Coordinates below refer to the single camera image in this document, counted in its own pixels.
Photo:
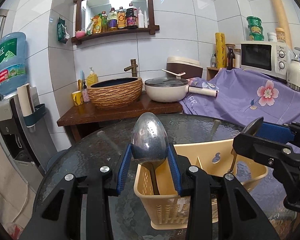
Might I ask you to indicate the green packet on wall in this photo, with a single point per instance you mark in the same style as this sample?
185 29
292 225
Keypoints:
62 34

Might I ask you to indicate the beige plastic utensil holder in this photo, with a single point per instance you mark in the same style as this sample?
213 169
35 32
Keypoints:
170 208

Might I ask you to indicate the dark wooden counter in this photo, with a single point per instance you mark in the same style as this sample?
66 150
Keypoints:
80 121

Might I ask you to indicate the brown glass bottle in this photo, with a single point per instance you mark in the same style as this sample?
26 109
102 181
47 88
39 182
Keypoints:
230 59

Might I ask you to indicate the wooden framed mirror shelf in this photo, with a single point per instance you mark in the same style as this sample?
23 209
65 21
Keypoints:
87 9

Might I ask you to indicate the purple label oil bottle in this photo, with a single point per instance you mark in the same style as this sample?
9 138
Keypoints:
112 20

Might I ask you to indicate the yellow wrap roll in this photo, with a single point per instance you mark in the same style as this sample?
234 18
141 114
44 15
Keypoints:
220 50

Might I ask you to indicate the dark soy sauce bottle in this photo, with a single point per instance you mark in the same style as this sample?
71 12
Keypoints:
131 17

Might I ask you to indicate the white electric kettle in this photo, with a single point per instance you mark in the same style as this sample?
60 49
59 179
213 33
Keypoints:
293 74

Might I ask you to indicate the blue water jug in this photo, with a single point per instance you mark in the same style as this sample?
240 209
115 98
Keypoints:
12 62

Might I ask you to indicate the paper cup stack holder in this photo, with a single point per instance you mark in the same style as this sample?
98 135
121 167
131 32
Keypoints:
31 114

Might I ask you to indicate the orange label sauce bottle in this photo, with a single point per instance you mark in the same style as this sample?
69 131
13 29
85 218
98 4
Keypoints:
121 18

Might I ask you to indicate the small dark metal spoon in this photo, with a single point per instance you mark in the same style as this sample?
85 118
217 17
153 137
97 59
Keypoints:
251 129

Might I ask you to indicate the brown white rice cooker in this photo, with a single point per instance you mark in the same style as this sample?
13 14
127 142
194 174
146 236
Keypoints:
191 67

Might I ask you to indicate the pink small bowl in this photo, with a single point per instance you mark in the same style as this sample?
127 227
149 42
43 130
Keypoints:
80 34

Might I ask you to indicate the white pan with lid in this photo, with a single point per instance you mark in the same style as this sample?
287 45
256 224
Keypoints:
166 89

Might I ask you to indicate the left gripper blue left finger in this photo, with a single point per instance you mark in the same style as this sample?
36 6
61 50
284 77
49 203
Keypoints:
122 172

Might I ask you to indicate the tall beige rolled mat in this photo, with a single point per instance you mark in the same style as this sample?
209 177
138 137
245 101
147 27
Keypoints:
282 20

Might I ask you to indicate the green instant noodle cups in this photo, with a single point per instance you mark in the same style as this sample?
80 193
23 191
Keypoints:
255 28

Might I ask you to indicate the woven basket sink basin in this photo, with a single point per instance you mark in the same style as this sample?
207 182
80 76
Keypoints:
115 93

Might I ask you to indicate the brass faucet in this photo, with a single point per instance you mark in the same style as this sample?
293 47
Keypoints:
133 68

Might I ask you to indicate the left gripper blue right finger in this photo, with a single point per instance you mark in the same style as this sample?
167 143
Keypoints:
174 169

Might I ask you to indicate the yellow soap dispenser bottle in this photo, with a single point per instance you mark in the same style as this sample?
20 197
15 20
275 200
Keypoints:
91 78

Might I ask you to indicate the round glass table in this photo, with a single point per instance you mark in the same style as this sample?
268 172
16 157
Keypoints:
86 176

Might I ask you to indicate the white microwave oven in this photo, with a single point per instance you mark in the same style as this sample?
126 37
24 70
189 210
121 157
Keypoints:
269 58

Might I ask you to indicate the large steel spoon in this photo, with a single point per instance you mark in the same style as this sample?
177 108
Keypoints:
149 145

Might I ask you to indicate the yellow mug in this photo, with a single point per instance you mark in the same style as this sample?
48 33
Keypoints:
77 98

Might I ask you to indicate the yellow snack bag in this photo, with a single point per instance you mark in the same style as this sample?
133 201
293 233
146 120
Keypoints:
97 23

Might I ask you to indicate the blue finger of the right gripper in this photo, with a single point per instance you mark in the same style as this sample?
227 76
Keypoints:
274 132

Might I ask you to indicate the purple floral cloth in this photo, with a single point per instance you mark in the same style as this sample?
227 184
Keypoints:
243 96

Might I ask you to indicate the water dispenser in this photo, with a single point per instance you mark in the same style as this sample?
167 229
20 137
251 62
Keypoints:
29 144

